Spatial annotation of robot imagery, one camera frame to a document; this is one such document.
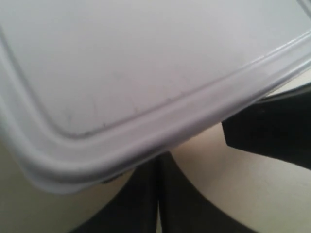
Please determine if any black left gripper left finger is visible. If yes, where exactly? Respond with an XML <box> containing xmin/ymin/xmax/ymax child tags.
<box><xmin>72</xmin><ymin>159</ymin><xmax>158</xmax><ymax>233</ymax></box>

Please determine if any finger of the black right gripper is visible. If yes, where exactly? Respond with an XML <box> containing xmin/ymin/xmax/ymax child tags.
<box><xmin>222</xmin><ymin>84</ymin><xmax>311</xmax><ymax>169</ymax></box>

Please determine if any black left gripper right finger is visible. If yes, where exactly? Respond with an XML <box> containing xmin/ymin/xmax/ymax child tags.
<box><xmin>157</xmin><ymin>152</ymin><xmax>245</xmax><ymax>233</ymax></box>

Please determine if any white lidded plastic container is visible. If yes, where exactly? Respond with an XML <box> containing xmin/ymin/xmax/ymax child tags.
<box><xmin>0</xmin><ymin>0</ymin><xmax>311</xmax><ymax>194</ymax></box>

